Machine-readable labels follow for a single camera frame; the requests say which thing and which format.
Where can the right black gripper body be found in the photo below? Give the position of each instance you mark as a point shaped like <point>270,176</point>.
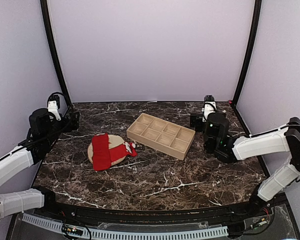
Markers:
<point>196,119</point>

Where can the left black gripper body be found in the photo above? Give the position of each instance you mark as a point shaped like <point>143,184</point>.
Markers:
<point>67,127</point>

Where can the red santa sock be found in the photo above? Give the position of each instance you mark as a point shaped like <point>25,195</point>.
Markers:
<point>101,159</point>
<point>119,153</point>

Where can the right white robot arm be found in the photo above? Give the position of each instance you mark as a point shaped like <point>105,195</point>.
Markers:
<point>231,149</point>

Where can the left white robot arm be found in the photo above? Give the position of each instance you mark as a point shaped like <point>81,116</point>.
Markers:
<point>45,129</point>

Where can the wooden compartment tray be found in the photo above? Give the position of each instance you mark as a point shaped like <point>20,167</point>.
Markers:
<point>161,135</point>

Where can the round painted wooden plate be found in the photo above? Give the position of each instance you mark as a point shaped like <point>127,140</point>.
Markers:
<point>114,140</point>

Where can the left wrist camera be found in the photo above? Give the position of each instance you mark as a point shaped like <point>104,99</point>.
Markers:
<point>53,105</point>

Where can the black front table rail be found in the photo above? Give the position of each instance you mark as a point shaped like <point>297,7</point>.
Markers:
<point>94,216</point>

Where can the white slotted cable duct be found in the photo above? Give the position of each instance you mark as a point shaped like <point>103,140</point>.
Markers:
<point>115,231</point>

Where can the left black frame post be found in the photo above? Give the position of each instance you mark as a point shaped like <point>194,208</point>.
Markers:
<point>53,51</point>

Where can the black frame post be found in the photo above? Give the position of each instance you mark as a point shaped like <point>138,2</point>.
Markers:
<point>248,52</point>
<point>53,51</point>

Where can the right black frame post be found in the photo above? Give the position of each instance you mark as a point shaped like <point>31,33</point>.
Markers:
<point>248,52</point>

